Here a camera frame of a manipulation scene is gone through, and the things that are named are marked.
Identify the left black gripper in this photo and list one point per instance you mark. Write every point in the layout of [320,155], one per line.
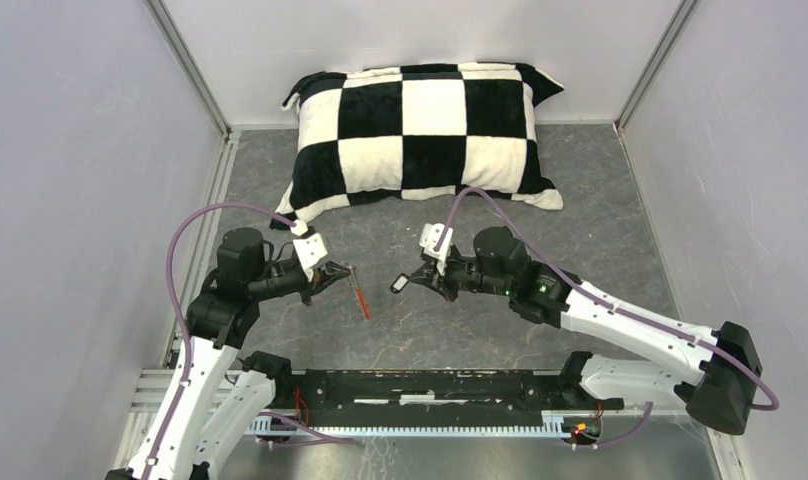
[339,272]

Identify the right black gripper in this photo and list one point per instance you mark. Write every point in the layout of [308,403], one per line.
[428,274]

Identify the metal keyring with red handle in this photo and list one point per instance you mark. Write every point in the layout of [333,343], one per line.
[358,292]

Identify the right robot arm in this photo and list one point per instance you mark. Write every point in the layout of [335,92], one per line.
[712,372]

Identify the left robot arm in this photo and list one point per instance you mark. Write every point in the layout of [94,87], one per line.
[189,438]

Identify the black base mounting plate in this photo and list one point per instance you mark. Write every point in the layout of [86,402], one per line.
[431,398]

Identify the black white checkered pillow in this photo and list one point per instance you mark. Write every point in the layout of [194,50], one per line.
[416,132]

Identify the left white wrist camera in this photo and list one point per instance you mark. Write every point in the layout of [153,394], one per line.
[310,247]

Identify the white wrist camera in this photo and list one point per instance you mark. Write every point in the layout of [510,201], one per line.
[310,247]
[435,241]

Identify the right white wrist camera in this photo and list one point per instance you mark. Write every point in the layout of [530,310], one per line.
[435,241]

